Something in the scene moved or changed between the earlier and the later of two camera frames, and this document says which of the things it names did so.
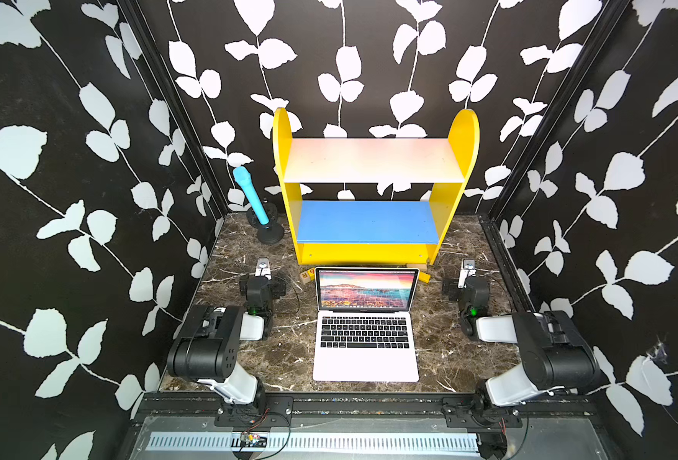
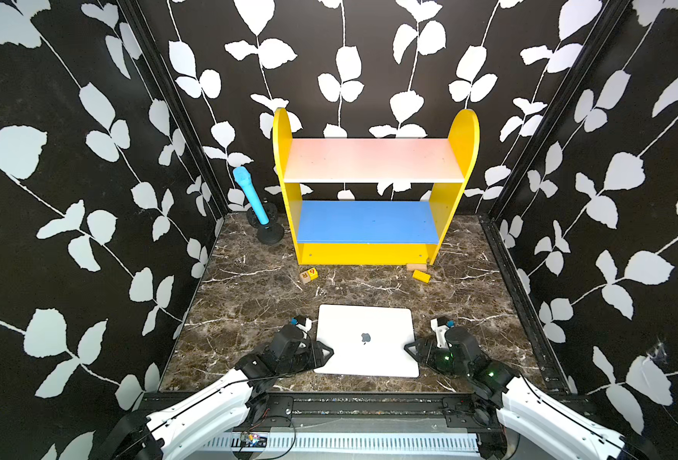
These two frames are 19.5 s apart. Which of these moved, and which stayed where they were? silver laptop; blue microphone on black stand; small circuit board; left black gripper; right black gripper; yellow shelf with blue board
Moved: right black gripper; left black gripper; silver laptop
Stayed: blue microphone on black stand; yellow shelf with blue board; small circuit board
